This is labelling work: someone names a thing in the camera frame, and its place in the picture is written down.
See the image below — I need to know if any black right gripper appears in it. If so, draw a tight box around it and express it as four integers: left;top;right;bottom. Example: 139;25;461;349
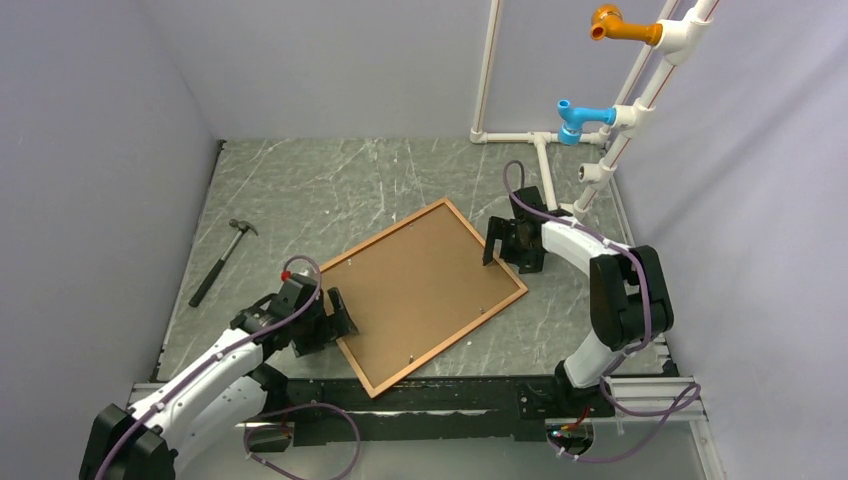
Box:
483;216;544;274

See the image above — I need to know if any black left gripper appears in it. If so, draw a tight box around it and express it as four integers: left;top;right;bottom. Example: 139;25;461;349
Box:
292;287;357;357

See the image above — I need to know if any wooden picture frame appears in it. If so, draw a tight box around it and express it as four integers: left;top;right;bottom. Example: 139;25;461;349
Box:
319;197;529;400

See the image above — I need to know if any orange pipe elbow fitting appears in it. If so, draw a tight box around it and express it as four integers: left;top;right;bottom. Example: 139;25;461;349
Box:
589;4;663;46

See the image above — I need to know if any blue pipe elbow fitting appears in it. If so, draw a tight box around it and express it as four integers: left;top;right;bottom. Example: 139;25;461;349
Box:
557;99;617;146

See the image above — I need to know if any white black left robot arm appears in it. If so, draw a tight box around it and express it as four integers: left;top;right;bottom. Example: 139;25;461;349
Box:
78;271;357;479

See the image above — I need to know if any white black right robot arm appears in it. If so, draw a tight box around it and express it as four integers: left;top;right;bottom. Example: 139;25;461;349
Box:
482;187;674;415

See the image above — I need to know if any white PVC pipe rack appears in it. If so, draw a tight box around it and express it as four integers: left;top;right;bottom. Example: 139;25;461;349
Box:
469;0;719;218

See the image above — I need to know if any black handled claw hammer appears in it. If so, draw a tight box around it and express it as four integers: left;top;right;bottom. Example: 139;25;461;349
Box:
188;218;259;308

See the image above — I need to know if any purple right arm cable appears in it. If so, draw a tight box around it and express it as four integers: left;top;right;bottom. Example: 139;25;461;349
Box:
502;160;702;465

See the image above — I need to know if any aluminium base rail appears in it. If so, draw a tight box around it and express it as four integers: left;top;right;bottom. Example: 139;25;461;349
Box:
105;377;727;480

